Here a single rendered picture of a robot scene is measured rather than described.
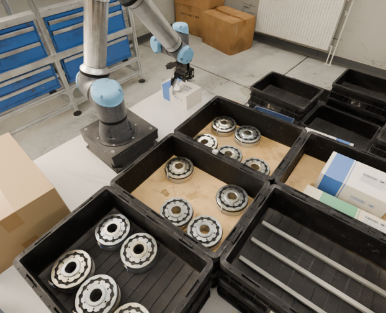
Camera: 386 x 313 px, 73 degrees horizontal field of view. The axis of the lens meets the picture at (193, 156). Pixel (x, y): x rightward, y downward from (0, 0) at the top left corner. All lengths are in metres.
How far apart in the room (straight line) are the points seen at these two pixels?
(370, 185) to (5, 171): 1.17
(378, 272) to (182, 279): 0.52
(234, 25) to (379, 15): 1.50
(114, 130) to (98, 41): 0.34
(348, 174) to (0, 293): 1.13
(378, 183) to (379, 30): 2.79
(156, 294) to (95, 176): 0.61
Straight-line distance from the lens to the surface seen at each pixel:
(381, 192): 0.94
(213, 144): 1.01
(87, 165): 1.26
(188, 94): 1.43
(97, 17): 1.11
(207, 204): 0.87
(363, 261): 0.90
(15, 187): 1.01
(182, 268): 0.78
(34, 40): 2.56
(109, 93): 1.05
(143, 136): 1.17
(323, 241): 0.88
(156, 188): 0.92
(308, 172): 1.03
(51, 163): 1.34
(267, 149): 1.06
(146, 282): 0.78
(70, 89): 2.76
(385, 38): 3.63
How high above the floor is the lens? 1.55
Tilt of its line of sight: 46 degrees down
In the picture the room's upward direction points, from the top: 2 degrees counter-clockwise
